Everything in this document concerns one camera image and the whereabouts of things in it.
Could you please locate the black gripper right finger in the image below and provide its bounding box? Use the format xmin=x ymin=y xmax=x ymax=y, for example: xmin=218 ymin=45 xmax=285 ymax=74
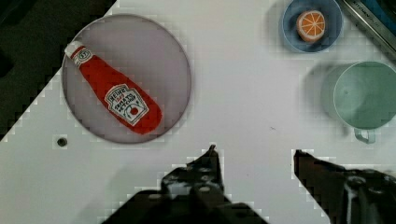
xmin=293 ymin=149 xmax=396 ymax=224

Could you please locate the toy orange slice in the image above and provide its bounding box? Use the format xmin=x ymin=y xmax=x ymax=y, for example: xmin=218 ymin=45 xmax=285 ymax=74
xmin=296 ymin=10 xmax=326 ymax=42

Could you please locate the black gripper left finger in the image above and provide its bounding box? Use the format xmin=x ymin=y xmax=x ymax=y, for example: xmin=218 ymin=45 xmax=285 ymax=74
xmin=104 ymin=145 xmax=268 ymax=224

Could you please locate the blue small bowl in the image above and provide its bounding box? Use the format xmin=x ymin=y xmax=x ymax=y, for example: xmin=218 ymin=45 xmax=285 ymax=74
xmin=279 ymin=0 xmax=344 ymax=53

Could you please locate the grey round plate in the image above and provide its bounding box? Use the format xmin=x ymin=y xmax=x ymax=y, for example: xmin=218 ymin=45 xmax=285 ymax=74
xmin=62 ymin=14 xmax=192 ymax=145

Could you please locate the silver toaster oven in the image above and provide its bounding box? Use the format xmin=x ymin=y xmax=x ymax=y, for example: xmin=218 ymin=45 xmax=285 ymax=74
xmin=338 ymin=0 xmax=396 ymax=60

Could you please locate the red plush ketchup bottle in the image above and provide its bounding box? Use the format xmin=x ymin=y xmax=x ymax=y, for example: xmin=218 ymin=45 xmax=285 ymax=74
xmin=64 ymin=41 xmax=163 ymax=134

